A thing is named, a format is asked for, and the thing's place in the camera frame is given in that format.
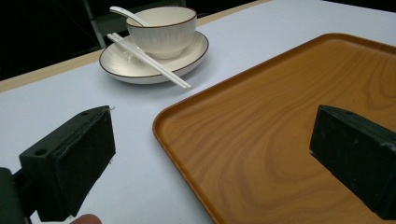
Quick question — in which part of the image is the white plate with dark rim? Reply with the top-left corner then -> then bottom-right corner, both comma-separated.
98,31 -> 209,85

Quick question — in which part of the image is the wooden tray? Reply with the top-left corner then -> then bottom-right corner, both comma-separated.
151,33 -> 396,224

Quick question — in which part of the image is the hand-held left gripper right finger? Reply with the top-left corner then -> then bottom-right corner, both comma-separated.
309,105 -> 396,221

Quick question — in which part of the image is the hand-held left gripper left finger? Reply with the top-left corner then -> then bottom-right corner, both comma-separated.
19,105 -> 117,222

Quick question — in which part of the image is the white ceramic spoon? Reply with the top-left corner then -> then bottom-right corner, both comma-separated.
108,6 -> 151,28

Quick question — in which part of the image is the white bowl with dark rim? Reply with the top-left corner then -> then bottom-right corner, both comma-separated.
125,6 -> 198,60

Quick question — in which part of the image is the white chopstick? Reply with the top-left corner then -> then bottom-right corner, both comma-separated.
110,32 -> 192,90
106,34 -> 190,91

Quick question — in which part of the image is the metal stand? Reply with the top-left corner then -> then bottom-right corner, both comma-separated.
81,0 -> 108,49

